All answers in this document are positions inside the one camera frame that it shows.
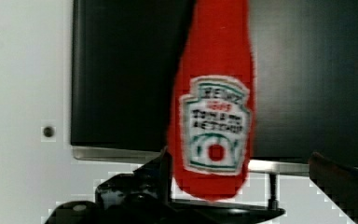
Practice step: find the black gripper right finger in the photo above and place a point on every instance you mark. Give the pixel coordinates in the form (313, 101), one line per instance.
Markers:
(339, 182)

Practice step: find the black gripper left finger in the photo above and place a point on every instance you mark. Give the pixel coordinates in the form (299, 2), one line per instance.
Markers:
(145, 197)

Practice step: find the red plush ketchup bottle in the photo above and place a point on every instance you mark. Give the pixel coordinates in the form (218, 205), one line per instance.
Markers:
(212, 124)

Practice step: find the black and steel toaster oven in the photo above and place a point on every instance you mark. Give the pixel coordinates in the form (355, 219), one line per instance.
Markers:
(126, 55)

